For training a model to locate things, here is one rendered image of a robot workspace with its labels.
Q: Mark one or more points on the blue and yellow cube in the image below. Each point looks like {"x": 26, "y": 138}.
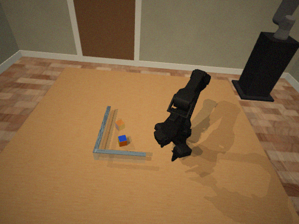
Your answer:
{"x": 122, "y": 140}

